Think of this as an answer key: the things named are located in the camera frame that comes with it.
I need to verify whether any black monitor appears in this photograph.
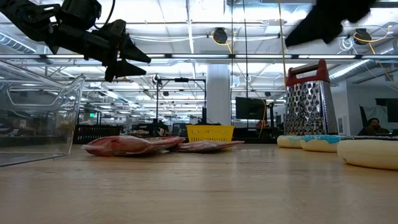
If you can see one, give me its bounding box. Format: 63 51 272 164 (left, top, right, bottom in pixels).
235 96 268 121

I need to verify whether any clear plastic container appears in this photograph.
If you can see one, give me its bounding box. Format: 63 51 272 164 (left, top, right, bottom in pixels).
0 60 87 168

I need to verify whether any white square pillar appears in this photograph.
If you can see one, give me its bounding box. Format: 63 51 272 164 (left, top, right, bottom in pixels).
206 63 233 126

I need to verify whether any black wire desk tray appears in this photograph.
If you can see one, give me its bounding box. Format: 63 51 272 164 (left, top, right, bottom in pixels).
73 124 123 144

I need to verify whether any silver ventilation duct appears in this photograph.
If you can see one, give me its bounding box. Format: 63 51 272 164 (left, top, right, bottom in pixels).
328 46 398 83

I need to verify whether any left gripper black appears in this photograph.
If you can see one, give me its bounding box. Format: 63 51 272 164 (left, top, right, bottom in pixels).
46 19 152 83

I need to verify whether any yellow plastic basket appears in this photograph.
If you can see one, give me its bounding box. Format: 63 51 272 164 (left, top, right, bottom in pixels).
185 124 236 143

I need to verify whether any black ceiling cable reel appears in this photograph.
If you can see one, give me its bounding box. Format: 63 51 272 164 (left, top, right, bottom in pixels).
213 27 228 45
354 27 371 45

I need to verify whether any black metal stand frame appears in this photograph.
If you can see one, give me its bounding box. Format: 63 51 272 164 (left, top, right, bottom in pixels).
154 74 208 125

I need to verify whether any person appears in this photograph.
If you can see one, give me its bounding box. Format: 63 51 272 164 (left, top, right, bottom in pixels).
357 117 392 136

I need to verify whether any blue frosted toy donut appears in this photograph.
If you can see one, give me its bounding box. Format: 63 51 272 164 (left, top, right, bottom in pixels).
300 134 345 153

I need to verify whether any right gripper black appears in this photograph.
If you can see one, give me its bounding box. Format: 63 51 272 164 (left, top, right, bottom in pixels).
285 0 379 49

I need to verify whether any chocolate frosted toy donut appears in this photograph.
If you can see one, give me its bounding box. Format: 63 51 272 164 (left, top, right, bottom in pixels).
336 136 398 171

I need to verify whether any metal box grater red handle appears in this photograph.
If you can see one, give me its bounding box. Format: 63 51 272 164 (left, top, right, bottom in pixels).
284 59 340 137

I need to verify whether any red snack packet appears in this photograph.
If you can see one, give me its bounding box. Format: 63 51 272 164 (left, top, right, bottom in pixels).
169 139 246 154
81 135 187 157

